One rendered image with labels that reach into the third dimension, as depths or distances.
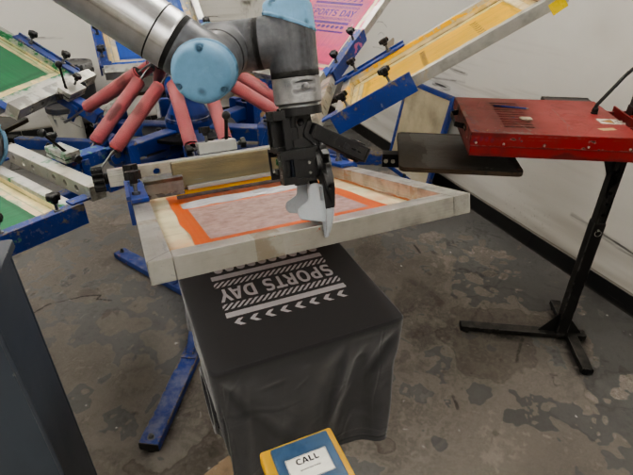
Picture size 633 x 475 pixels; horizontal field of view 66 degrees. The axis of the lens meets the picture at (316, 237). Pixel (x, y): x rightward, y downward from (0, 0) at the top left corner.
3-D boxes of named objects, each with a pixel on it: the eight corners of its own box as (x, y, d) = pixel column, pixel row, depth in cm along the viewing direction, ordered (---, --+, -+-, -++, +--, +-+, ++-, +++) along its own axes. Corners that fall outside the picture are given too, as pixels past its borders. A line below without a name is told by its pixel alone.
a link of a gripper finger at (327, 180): (317, 208, 80) (308, 156, 79) (327, 206, 81) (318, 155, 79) (328, 209, 76) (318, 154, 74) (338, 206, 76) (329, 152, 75)
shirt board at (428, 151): (498, 153, 216) (502, 136, 212) (520, 192, 182) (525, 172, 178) (208, 140, 230) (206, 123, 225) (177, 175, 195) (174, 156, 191)
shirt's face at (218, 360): (402, 318, 110) (402, 317, 109) (212, 376, 95) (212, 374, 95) (318, 222, 147) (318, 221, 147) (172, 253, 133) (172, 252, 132)
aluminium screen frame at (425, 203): (470, 212, 91) (470, 192, 90) (151, 286, 72) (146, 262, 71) (314, 168, 162) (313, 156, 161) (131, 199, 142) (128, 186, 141)
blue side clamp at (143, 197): (154, 221, 117) (148, 193, 115) (132, 225, 115) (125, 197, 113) (146, 201, 143) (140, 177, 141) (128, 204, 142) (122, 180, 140)
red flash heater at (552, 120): (595, 125, 208) (604, 97, 202) (644, 168, 169) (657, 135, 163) (450, 120, 214) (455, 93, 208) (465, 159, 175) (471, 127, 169)
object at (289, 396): (392, 438, 131) (407, 318, 109) (230, 503, 116) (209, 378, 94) (385, 430, 134) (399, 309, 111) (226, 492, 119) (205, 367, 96)
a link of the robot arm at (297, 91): (309, 76, 79) (329, 73, 72) (312, 106, 81) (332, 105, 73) (265, 81, 77) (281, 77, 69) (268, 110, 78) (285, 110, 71)
